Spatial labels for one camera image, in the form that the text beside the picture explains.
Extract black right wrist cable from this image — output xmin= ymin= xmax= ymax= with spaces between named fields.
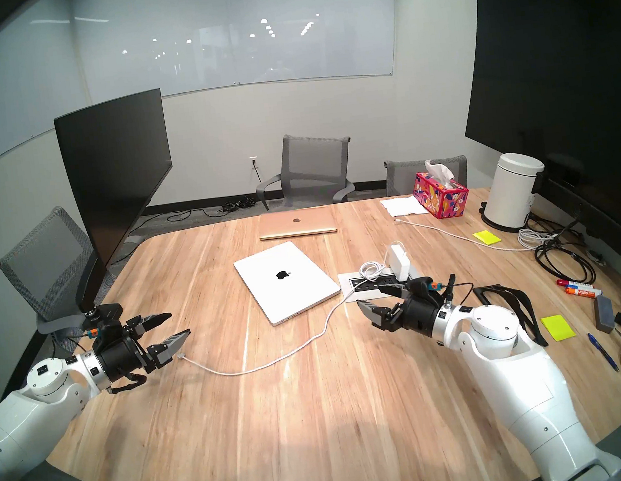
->
xmin=443 ymin=271 xmax=480 ymax=306

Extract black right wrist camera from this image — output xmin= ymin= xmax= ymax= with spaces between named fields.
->
xmin=408 ymin=275 xmax=443 ymax=300

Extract black coiled cable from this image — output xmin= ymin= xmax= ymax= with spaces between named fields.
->
xmin=530 ymin=211 xmax=598 ymax=291

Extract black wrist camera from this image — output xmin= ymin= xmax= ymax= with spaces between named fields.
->
xmin=408 ymin=275 xmax=443 ymax=300
xmin=87 ymin=318 xmax=128 ymax=342

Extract black floor cables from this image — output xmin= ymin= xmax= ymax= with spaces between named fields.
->
xmin=165 ymin=196 xmax=259 ymax=223

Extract white Expo marker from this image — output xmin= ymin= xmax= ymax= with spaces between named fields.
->
xmin=565 ymin=282 xmax=603 ymax=301

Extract red floral tissue box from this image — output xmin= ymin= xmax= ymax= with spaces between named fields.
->
xmin=410 ymin=156 xmax=473 ymax=223

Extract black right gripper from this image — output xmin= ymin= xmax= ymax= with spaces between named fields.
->
xmin=355 ymin=278 xmax=453 ymax=346

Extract grey mesh office chair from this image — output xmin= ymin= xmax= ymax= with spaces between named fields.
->
xmin=0 ymin=202 xmax=111 ymax=356
xmin=250 ymin=128 xmax=358 ymax=214
xmin=382 ymin=152 xmax=470 ymax=198

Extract blue pen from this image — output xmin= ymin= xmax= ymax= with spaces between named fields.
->
xmin=587 ymin=330 xmax=620 ymax=375

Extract white MacBook charging cable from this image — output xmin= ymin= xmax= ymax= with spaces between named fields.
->
xmin=169 ymin=240 xmax=420 ymax=382

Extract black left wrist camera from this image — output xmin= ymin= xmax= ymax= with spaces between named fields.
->
xmin=87 ymin=318 xmax=128 ymax=342

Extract silver MacBook laptop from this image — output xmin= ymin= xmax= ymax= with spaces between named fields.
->
xmin=232 ymin=236 xmax=345 ymax=330

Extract black curved monitor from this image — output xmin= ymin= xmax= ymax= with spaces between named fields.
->
xmin=52 ymin=88 xmax=184 ymax=270

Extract white paper napkin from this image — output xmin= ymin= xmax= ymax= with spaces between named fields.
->
xmin=380 ymin=193 xmax=429 ymax=219

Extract black folding stand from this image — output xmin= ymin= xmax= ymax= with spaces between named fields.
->
xmin=472 ymin=279 xmax=549 ymax=355

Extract white cylindrical bin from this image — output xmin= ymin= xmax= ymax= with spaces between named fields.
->
xmin=474 ymin=149 xmax=552 ymax=236

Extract black video bar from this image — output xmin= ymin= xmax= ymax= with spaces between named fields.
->
xmin=530 ymin=152 xmax=621 ymax=265

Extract long thin white cable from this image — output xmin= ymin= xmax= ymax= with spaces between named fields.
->
xmin=394 ymin=201 xmax=560 ymax=265

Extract white power adapter brick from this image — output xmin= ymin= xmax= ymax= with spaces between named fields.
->
xmin=386 ymin=244 xmax=413 ymax=283

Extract gold MacBook laptop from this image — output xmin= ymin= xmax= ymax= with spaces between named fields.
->
xmin=256 ymin=205 xmax=338 ymax=242

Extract grey table power outlet plate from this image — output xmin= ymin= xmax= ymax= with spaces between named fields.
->
xmin=338 ymin=264 xmax=423 ymax=302

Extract grey whiteboard eraser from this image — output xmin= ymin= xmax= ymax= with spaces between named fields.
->
xmin=592 ymin=294 xmax=617 ymax=334

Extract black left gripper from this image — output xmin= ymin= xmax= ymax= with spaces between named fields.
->
xmin=92 ymin=309 xmax=196 ymax=385

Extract large black wall screen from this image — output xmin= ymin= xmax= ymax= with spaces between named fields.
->
xmin=449 ymin=0 xmax=621 ymax=224

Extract glass wall whiteboard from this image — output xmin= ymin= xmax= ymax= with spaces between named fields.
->
xmin=71 ymin=0 xmax=406 ymax=110
xmin=0 ymin=0 xmax=94 ymax=184

